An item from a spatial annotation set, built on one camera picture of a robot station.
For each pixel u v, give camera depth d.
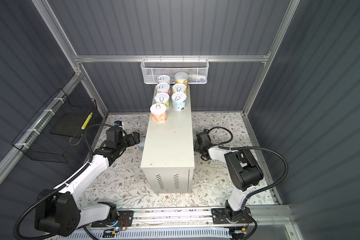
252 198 0.55
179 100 0.71
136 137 0.78
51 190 0.42
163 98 0.72
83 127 0.75
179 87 0.77
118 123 0.74
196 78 0.90
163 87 0.77
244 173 0.49
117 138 0.65
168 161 0.57
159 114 0.67
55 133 0.71
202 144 0.77
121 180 0.87
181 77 0.80
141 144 0.62
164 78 0.82
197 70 0.83
